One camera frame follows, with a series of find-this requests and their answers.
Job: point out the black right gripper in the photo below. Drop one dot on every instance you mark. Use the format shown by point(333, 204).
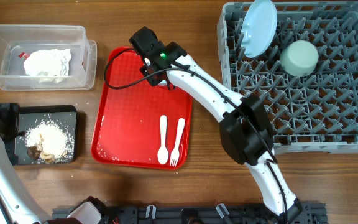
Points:
point(144, 69)

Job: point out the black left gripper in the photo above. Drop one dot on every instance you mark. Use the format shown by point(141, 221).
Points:
point(9, 113)

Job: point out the food scraps and rice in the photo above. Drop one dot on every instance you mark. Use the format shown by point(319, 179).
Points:
point(48, 143)

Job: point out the red snack wrapper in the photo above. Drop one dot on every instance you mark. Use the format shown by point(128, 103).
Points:
point(23, 55)

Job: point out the white napkin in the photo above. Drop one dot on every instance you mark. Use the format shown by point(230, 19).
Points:
point(48, 65)

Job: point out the white plastic fork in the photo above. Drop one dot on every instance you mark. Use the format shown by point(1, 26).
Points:
point(174, 156)

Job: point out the large light blue plate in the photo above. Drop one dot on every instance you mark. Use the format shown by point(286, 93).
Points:
point(259, 27)

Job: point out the light green bowl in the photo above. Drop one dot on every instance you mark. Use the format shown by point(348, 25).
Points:
point(299, 59)

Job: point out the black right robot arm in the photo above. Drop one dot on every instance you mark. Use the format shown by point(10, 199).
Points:
point(244, 127)

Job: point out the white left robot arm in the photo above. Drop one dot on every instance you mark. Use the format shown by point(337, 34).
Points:
point(16, 203)

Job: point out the black waste tray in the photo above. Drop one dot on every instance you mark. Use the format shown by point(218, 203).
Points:
point(29, 117)

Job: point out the grey dishwasher rack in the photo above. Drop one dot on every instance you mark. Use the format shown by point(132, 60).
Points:
point(318, 112)

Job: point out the red plastic tray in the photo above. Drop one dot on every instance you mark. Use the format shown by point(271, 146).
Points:
point(127, 128)

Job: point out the clear plastic bin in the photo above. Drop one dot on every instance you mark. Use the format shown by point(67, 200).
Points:
point(29, 38)

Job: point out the white plastic spoon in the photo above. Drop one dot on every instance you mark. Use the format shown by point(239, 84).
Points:
point(163, 153)

